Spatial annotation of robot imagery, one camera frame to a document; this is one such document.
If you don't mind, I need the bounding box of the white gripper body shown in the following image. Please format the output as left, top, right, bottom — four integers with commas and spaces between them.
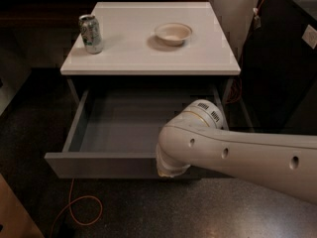
156, 149, 190, 178

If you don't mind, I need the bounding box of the grey top drawer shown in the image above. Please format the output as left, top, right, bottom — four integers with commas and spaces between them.
45, 84, 221, 179

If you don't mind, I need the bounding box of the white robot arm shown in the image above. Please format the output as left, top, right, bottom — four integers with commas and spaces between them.
156, 99, 317, 203

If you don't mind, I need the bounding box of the white cabinet top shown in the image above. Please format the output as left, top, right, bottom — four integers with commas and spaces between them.
60, 2, 241, 75

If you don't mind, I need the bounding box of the white paper bowl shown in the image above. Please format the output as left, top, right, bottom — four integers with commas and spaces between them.
155, 23, 192, 47

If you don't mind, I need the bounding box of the black cabinet at right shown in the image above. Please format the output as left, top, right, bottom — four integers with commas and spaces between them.
241, 0, 317, 135

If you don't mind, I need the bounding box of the silver green soda can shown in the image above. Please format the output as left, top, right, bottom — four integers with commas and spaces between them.
78, 14, 103, 55

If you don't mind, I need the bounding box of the brown wooden board corner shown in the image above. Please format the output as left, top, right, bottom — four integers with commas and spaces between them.
0, 175, 44, 238

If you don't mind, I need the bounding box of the white label on cabinet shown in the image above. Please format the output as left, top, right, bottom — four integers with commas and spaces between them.
302, 25, 317, 49

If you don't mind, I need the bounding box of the orange floor cable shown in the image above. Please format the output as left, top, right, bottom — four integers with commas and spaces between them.
49, 178, 104, 238

